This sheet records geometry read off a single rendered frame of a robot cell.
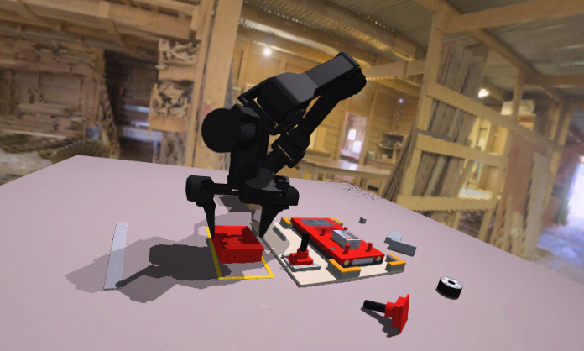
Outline yellow rectangular outline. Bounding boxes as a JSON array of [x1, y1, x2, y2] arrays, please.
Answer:
[[206, 227, 275, 280]]

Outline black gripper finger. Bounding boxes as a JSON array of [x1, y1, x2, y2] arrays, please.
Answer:
[[259, 202, 289, 238], [196, 200, 216, 238]]

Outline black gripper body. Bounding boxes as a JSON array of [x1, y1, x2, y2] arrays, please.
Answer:
[[185, 150, 300, 206]]

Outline black toy tyre with white hub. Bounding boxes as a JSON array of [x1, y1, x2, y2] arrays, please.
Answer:
[[437, 277, 463, 298]]

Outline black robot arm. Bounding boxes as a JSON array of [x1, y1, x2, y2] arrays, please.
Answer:
[[201, 51, 367, 207]]

